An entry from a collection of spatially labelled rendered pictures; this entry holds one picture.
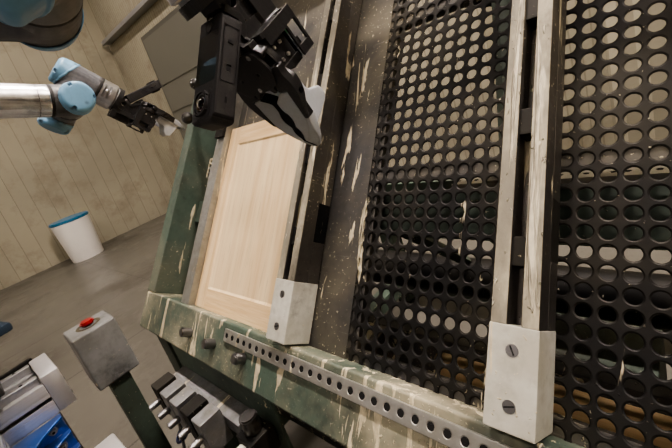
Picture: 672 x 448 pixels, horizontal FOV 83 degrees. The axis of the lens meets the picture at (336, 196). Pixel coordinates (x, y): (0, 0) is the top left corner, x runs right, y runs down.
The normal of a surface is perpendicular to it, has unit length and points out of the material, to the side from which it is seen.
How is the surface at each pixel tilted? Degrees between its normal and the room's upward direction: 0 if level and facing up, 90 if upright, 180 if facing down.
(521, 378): 53
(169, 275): 90
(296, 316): 90
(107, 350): 90
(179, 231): 90
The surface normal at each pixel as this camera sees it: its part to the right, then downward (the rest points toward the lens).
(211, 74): -0.69, -0.11
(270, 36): 0.73, -0.04
